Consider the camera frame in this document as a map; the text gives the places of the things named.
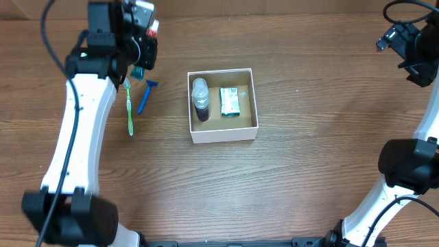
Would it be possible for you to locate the red green toothpaste tube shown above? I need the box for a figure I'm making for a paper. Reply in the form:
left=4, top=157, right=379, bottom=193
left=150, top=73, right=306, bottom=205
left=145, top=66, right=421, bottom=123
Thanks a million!
left=130, top=20, right=159, bottom=80

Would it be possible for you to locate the clear bottle with dark liquid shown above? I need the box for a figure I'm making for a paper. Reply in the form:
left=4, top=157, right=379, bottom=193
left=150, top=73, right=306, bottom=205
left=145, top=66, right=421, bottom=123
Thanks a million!
left=191, top=78, right=210, bottom=121

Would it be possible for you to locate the green soap box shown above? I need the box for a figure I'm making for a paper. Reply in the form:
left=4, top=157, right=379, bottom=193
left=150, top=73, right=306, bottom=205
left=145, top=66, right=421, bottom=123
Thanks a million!
left=219, top=88, right=241, bottom=117

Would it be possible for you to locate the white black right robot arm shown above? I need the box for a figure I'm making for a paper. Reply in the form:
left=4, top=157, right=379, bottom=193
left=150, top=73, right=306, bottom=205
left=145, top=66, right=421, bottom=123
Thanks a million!
left=317, top=12, right=438, bottom=246

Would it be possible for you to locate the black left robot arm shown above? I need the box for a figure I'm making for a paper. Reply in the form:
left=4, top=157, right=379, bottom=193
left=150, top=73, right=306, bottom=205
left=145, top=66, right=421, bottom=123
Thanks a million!
left=21, top=1, right=158, bottom=246

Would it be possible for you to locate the green toothbrush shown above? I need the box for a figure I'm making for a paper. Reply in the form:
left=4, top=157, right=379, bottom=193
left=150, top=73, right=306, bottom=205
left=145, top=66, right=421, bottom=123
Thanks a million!
left=123, top=78, right=134, bottom=137

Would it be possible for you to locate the blue disposable razor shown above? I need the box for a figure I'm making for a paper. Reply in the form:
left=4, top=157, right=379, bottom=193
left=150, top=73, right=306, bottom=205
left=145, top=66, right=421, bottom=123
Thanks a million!
left=137, top=80, right=158, bottom=115

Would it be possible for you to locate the white cardboard box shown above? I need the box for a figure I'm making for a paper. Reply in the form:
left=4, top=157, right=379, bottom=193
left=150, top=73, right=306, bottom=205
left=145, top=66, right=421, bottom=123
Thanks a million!
left=187, top=68, right=259, bottom=143

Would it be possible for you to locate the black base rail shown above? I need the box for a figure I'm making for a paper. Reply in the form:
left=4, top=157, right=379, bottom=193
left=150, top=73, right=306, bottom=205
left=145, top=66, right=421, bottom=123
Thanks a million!
left=137, top=235, right=388, bottom=247

